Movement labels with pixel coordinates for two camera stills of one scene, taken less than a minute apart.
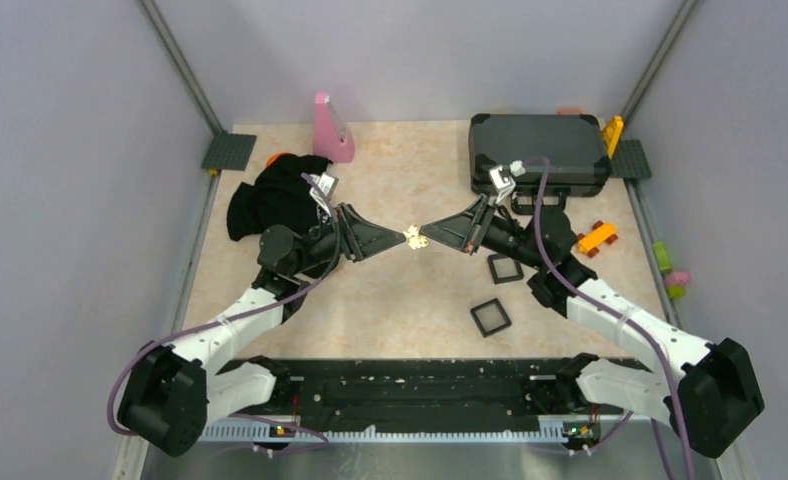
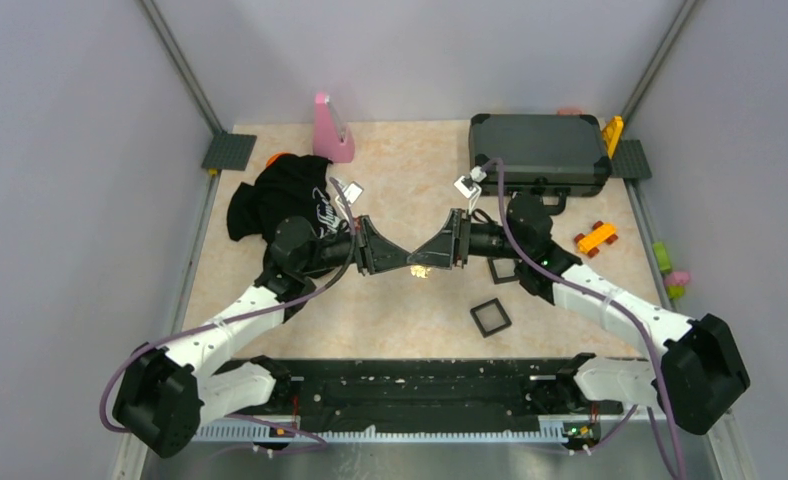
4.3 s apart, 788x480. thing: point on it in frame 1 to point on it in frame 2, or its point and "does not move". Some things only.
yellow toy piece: (610, 134) does not move
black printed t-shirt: (280, 195) does not move
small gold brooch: (415, 239) to (420, 271)
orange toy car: (600, 233) does not move
